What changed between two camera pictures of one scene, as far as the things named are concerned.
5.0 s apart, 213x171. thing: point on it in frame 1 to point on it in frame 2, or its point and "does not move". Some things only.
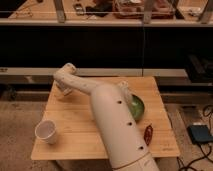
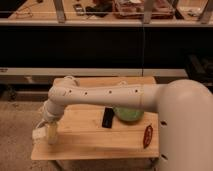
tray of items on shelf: [136, 9] does not move
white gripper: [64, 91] to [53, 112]
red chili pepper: [148, 134] does not move
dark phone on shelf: [79, 9] does not move
